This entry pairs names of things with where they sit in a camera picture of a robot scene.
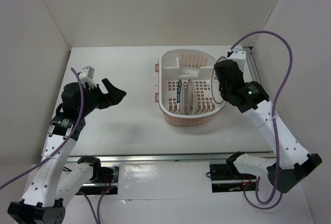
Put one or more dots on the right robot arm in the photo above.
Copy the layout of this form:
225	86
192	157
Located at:
293	162

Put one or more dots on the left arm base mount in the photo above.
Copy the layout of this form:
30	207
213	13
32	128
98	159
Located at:
106	182

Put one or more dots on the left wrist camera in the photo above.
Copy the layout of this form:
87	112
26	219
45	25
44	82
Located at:
86	75

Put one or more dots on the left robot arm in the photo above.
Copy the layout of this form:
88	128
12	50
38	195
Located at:
47	196

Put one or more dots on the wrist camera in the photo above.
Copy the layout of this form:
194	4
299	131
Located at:
239	56
86	75

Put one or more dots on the aluminium front rail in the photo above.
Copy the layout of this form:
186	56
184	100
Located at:
165	158

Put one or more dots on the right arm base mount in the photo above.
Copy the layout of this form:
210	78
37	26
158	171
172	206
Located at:
224	180

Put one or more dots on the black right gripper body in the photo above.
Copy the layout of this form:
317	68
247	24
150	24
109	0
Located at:
223	92

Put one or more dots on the white and pink dish rack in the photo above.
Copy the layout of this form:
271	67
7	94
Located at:
188	64

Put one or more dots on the plate with dark blue rim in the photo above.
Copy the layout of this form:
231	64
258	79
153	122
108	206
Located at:
181	97

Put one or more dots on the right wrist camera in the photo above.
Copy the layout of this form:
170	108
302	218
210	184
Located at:
239	56

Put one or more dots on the plate with red characters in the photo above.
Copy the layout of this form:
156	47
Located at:
191	98

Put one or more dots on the aluminium side rail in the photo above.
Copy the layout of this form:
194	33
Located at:
250	68

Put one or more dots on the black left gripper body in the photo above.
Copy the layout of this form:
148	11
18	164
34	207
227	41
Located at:
95	99

